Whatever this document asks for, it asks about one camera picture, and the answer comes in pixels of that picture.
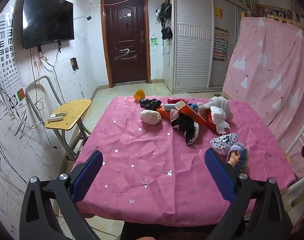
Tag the black wall television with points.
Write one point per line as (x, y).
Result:
(46, 17)

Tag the white plastic tube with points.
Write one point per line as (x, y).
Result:
(170, 107)

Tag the white patterned pouch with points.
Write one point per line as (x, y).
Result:
(223, 141)

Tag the purple striped sock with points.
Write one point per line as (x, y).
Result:
(235, 152)

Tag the pink star tablecloth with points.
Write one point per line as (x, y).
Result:
(142, 155)

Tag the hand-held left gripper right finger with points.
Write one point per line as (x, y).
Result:
(219, 177)

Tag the white louvred wardrobe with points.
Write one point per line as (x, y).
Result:
(192, 55)

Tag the white metal chair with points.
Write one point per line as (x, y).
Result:
(294, 184)

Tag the pink wall ribbon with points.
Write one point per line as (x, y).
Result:
(39, 60)

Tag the red wrapper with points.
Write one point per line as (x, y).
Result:
(174, 100)

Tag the blue cloth scrap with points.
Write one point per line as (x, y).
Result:
(193, 107)

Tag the black hanging bags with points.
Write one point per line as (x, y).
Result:
(165, 11)

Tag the white tissue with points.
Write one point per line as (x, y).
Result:
(219, 118)

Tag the red and green sticker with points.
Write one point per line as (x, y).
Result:
(20, 95)

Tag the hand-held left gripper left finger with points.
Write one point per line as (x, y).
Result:
(89, 172)

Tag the brown wooden door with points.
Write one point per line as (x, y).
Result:
(127, 55)

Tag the yellow paper sticker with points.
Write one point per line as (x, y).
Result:
(218, 12)

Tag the pink tree-print curtain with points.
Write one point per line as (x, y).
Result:
(267, 67)

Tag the black and white cloth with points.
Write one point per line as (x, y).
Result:
(185, 126)

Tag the wooden bed frame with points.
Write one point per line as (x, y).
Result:
(282, 18)

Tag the beige knit cloth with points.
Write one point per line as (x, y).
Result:
(219, 103)

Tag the wooden chair with metal frame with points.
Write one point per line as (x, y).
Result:
(69, 110)

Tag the black plastic bag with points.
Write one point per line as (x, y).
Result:
(148, 103)

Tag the eye chart poster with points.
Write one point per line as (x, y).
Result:
(6, 55)

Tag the colourful grid poster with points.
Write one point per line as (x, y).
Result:
(220, 45)

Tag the open wall junction box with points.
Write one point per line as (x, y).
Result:
(74, 63)

